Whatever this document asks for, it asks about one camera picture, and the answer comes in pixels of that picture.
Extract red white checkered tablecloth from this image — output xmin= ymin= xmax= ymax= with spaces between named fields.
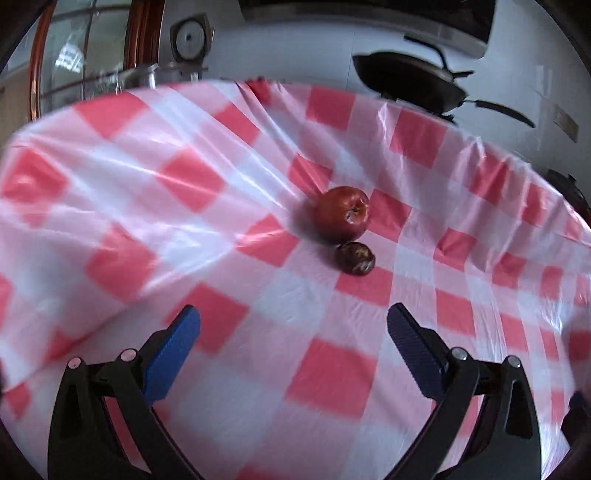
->
xmin=1 ymin=81 xmax=590 ymax=479

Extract dark wrinkled passion fruit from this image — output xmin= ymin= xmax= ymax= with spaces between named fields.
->
xmin=335 ymin=241 xmax=376 ymax=276

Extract red apple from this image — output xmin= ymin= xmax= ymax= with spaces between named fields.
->
xmin=312 ymin=186 xmax=370 ymax=245

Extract black wok pan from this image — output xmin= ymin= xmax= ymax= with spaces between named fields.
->
xmin=352 ymin=34 xmax=536 ymax=128

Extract steel pot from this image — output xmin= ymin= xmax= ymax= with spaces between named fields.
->
xmin=104 ymin=62 xmax=207 ymax=93

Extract wooden door frame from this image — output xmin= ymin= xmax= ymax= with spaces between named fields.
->
xmin=29 ymin=0 xmax=57 ymax=121

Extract round wall fan vent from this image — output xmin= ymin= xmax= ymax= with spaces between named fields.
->
xmin=169 ymin=13 xmax=214 ymax=64

